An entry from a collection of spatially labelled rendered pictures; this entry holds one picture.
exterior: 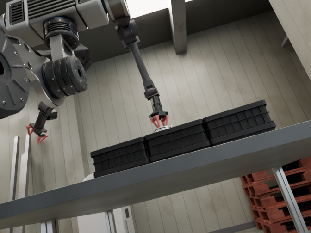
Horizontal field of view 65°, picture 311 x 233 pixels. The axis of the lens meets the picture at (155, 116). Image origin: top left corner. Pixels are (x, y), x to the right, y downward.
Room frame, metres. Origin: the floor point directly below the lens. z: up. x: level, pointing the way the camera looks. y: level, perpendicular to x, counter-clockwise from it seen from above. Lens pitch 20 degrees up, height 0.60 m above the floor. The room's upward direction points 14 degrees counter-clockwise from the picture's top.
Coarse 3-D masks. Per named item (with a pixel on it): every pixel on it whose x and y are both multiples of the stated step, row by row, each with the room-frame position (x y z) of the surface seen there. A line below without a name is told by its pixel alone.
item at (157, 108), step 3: (153, 105) 1.34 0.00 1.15; (156, 105) 1.34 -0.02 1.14; (159, 105) 1.34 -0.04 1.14; (153, 108) 1.35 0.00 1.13; (156, 108) 1.33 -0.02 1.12; (159, 108) 1.34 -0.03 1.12; (153, 111) 1.35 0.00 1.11; (156, 111) 1.31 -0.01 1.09; (159, 111) 1.33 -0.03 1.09; (162, 111) 1.34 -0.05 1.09; (165, 111) 1.35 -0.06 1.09; (150, 114) 1.34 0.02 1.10; (153, 114) 1.32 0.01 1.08
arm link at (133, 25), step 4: (132, 20) 0.96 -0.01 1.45; (132, 24) 0.95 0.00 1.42; (116, 28) 0.96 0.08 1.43; (132, 28) 0.96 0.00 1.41; (136, 28) 0.97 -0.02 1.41; (120, 32) 0.96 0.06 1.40; (136, 32) 0.98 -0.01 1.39; (120, 36) 0.98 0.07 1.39; (120, 40) 1.00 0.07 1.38; (128, 40) 1.30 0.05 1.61; (132, 40) 1.30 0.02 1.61; (136, 40) 1.31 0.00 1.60
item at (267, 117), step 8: (240, 112) 1.10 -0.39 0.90; (248, 112) 1.10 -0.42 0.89; (256, 112) 1.09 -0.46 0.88; (264, 112) 1.08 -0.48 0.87; (216, 120) 1.12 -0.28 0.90; (224, 120) 1.12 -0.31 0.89; (232, 120) 1.11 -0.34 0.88; (240, 120) 1.11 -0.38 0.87; (248, 120) 1.10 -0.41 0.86; (256, 120) 1.09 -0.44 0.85; (264, 120) 1.09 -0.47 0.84; (208, 128) 1.13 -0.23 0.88; (216, 128) 1.12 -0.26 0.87; (224, 128) 1.12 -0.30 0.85; (232, 128) 1.11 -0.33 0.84; (240, 128) 1.11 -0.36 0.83; (248, 128) 1.10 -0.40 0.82; (208, 136) 1.22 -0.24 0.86; (216, 136) 1.12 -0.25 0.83
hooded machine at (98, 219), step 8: (88, 176) 3.39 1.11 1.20; (120, 208) 3.34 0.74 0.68; (128, 208) 3.72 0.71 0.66; (80, 216) 3.36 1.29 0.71; (88, 216) 3.36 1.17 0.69; (96, 216) 3.35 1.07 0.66; (104, 216) 3.35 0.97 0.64; (120, 216) 3.33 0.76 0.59; (128, 216) 3.63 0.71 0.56; (80, 224) 3.36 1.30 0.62; (88, 224) 3.36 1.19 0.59; (96, 224) 3.35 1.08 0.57; (104, 224) 3.35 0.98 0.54; (120, 224) 3.34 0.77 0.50; (128, 224) 3.55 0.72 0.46; (80, 232) 3.37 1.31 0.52; (88, 232) 3.36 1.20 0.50; (96, 232) 3.35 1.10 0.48; (104, 232) 3.35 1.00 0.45; (120, 232) 3.34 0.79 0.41; (128, 232) 3.40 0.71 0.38
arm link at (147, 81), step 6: (138, 42) 1.31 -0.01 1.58; (126, 48) 1.32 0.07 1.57; (132, 48) 1.31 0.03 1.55; (132, 54) 1.32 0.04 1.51; (138, 54) 1.31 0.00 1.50; (138, 60) 1.32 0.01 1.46; (138, 66) 1.32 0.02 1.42; (144, 66) 1.33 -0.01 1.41; (144, 72) 1.33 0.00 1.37; (144, 78) 1.33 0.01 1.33; (150, 78) 1.34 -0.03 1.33; (144, 84) 1.34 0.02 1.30; (150, 84) 1.34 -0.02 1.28; (150, 90) 1.34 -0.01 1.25
